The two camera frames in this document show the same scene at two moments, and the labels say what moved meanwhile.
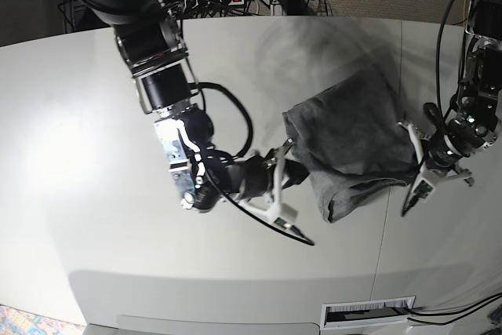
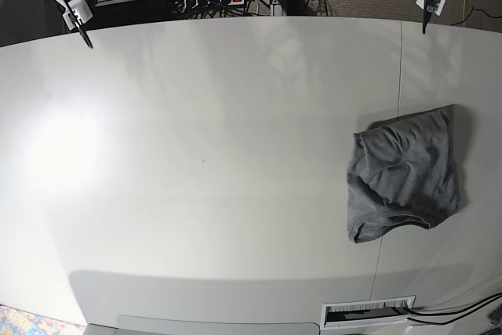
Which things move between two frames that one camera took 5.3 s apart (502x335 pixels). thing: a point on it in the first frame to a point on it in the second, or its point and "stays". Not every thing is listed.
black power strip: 198,1 stays
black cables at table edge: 463,312 stays
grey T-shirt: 353,138 to 403,165
